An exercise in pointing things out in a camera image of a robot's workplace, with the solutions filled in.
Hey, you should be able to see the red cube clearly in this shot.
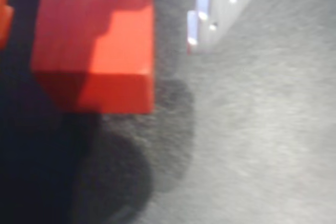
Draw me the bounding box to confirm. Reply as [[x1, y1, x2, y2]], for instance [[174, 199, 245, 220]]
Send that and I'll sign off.
[[30, 0, 154, 115]]

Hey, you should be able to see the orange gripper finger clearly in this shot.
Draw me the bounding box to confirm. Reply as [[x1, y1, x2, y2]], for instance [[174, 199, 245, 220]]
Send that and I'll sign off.
[[0, 0, 15, 50]]

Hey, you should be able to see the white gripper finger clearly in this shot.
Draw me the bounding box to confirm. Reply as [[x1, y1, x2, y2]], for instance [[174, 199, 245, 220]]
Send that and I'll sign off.
[[186, 0, 272, 56]]

